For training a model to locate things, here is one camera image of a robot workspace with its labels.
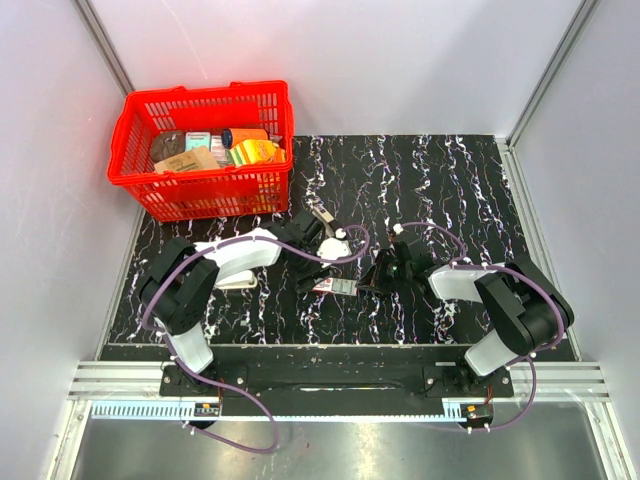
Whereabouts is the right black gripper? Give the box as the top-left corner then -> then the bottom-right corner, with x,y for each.
356,249 -> 413,294

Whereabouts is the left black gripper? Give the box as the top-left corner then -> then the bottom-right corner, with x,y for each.
286,240 -> 334,293

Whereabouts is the red white staple box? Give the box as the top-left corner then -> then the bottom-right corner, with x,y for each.
312,277 -> 357,296

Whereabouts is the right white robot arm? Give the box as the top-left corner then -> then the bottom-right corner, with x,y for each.
357,241 -> 575,396

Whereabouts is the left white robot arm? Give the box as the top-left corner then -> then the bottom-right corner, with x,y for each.
139,207 -> 346,396

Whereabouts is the yellow orange snack box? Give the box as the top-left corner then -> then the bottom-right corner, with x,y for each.
229,139 -> 286,166

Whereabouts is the pink white small box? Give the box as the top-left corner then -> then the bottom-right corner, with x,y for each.
210,135 -> 229,165

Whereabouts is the orange bottle blue cap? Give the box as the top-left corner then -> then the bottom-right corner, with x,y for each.
221,128 -> 270,149

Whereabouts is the brown cardboard box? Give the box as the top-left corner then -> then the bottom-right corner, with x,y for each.
154,146 -> 220,174

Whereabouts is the red plastic shopping basket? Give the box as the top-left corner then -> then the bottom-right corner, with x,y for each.
107,80 -> 295,223

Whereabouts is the teal white box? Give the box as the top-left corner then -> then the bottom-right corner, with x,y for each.
185,132 -> 211,151

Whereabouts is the brown round cookie pack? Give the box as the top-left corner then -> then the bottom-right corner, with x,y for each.
149,130 -> 186,163

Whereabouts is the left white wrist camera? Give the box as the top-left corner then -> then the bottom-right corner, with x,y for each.
317,228 -> 351,267

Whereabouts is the aluminium frame rail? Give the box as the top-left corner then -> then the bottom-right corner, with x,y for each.
68,361 -> 610,403

